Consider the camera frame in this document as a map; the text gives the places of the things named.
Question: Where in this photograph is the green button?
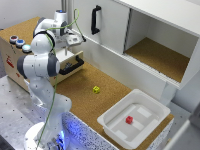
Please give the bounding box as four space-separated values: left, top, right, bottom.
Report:
21 44 33 54

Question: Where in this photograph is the white sliding door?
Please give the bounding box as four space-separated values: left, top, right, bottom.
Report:
72 0 131 55

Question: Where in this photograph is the wooden drawer box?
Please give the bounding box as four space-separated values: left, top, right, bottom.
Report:
0 16 84 93

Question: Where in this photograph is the green cable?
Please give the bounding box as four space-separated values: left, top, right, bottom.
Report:
34 8 84 150

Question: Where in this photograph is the black drawer handle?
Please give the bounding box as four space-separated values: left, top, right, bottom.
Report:
58 54 85 76

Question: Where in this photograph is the white plastic box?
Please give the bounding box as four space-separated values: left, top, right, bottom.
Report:
96 88 172 150

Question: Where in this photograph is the wooden drawer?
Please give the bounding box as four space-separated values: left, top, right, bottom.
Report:
53 47 85 84

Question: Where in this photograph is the white cabinet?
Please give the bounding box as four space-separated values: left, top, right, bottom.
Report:
61 0 200 108

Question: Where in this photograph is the black door handle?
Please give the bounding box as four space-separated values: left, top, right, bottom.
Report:
90 4 102 36

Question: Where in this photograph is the red button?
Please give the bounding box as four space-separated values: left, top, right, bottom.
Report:
9 35 19 45

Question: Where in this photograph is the yellow block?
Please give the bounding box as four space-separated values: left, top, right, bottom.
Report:
92 85 101 94

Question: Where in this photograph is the pink block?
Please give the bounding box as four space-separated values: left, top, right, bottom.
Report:
125 115 134 125

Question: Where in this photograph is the blue button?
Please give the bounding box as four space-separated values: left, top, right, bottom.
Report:
15 38 26 48

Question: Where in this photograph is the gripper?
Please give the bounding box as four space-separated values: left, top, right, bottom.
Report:
65 32 84 48

